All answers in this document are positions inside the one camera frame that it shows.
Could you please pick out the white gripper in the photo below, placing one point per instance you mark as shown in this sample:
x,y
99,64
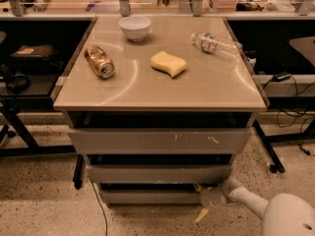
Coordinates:
x,y
210,196

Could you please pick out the grey bottom drawer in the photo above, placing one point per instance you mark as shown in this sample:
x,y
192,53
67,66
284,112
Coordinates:
x,y
125,197

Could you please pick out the grey drawer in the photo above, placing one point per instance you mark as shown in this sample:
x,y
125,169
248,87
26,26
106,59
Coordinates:
x,y
160,141
125,197
158,174

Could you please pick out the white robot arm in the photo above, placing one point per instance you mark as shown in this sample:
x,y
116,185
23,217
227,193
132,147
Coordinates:
x,y
282,215

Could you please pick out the grey middle drawer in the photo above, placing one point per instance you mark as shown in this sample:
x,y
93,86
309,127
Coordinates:
x,y
158,174

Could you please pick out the grey top drawer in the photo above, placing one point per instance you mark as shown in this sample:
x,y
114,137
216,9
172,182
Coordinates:
x,y
160,141

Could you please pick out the grey drawer cabinet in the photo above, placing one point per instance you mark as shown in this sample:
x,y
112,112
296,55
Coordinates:
x,y
209,93

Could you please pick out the black table leg right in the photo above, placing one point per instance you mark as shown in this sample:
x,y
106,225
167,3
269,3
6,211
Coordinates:
x,y
276,166

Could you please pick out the yellow sponge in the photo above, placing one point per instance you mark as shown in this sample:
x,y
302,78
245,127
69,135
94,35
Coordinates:
x,y
168,63

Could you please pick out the black power adapter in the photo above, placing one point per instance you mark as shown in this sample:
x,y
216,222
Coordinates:
x,y
281,76

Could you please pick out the clear plastic water bottle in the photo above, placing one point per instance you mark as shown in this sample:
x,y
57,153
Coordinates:
x,y
209,43

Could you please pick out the crushed gold soda can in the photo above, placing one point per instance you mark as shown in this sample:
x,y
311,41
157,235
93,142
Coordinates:
x,y
98,60

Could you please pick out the white ceramic bowl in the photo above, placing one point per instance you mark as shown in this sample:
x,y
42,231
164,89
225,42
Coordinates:
x,y
135,28

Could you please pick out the black headphones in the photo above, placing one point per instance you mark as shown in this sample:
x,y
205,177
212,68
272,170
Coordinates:
x,y
15,83

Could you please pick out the black bag on shelf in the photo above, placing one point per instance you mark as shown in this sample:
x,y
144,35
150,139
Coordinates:
x,y
38,53

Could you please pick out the black table frame left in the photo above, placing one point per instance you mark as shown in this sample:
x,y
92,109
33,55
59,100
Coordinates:
x,y
33,148

